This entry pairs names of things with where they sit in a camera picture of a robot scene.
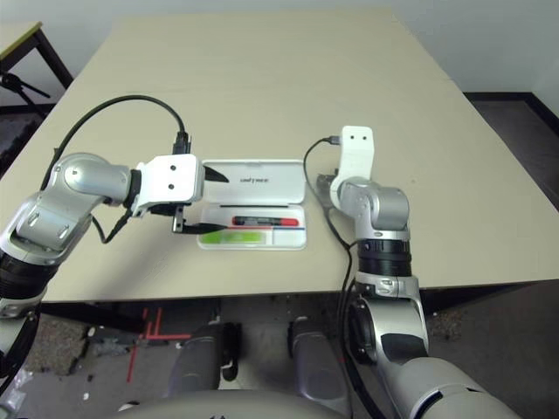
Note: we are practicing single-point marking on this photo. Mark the clear plastic bag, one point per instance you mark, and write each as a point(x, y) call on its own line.
point(15, 393)

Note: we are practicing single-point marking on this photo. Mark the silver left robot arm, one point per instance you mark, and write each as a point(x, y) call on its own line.
point(87, 179)

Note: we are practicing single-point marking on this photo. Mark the green stationery piece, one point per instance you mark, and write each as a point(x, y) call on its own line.
point(236, 238)

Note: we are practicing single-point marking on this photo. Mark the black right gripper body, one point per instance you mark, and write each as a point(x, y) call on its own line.
point(325, 182)

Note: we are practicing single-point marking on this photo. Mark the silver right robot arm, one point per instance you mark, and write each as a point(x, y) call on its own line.
point(384, 209)

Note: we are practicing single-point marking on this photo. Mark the beige side table black legs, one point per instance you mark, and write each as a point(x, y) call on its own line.
point(17, 39)

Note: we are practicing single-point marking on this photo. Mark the grey right robot leg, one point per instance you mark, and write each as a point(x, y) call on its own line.
point(314, 362)

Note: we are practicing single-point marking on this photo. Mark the grey robot leg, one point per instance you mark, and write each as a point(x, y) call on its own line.
point(314, 362)
point(201, 358)

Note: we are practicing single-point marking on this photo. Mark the black tripod stand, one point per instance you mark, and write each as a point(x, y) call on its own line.
point(19, 87)

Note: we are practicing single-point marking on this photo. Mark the grey robot torso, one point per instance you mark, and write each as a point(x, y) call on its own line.
point(227, 408)

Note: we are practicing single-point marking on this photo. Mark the white plastic pencil case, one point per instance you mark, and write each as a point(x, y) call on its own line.
point(271, 179)

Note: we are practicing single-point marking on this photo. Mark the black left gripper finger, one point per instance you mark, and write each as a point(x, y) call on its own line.
point(215, 174)
point(205, 228)

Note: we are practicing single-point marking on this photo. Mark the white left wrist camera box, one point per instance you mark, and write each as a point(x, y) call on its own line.
point(174, 179)

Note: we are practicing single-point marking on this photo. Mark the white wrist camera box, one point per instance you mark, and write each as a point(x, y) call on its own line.
point(358, 153)
point(174, 179)

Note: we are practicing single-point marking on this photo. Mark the white and black shoe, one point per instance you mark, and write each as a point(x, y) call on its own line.
point(126, 407)

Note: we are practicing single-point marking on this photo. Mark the black wall baseboard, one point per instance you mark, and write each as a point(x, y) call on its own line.
point(502, 97)

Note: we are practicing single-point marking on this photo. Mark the grey left robot leg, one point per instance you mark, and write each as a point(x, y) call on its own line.
point(201, 358)

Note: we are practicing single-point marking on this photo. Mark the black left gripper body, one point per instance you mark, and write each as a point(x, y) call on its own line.
point(177, 214)

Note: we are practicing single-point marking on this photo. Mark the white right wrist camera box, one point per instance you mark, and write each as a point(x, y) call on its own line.
point(358, 153)

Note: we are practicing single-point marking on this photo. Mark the red and black marker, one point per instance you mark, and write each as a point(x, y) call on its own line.
point(262, 221)

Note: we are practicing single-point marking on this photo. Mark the dark textured floor mat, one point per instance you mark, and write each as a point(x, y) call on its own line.
point(15, 139)

